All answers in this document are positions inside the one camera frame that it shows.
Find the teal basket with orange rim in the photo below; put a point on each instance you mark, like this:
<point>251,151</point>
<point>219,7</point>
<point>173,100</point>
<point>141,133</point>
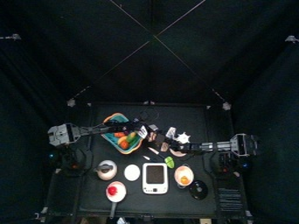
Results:
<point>116,125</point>

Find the green toy vegetable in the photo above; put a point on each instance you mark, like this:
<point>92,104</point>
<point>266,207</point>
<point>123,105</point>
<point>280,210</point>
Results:
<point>133,141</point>

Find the pink toy slice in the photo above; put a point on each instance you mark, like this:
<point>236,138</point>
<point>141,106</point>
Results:
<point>176,153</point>

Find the white handheld device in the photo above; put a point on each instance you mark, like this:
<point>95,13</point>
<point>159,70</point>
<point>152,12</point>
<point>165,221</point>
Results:
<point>155,178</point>

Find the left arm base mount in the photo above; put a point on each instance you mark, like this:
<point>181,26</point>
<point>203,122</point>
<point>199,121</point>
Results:
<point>72,162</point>

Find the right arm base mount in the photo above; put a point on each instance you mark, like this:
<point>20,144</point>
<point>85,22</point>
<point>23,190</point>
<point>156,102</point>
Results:
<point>225,164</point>

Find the small pot with toy egg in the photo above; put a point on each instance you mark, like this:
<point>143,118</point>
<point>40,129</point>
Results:
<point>183,176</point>

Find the grey frame corner bracket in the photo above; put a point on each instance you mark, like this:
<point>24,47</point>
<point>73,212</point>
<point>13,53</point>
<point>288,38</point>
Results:
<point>71,102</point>
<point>147,102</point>
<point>225,106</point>
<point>13,37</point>
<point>291,38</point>

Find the red toy tomato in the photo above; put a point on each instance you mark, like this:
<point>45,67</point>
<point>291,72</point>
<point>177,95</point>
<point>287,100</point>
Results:
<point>112,190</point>

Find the white frying pan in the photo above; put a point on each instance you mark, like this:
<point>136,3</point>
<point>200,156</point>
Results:
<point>115,194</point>

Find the white round plate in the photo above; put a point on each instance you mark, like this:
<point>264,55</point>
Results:
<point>132,172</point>

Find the orange toy fruit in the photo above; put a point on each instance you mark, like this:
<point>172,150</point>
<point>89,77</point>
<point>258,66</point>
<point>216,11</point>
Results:
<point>124,145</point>

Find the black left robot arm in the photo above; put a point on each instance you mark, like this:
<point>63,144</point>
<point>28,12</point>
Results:
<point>83,130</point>

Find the small orange toy food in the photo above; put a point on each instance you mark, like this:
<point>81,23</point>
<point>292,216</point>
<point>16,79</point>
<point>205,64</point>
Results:
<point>119,134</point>

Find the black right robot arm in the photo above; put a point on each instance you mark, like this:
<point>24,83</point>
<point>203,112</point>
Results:
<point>221,145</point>

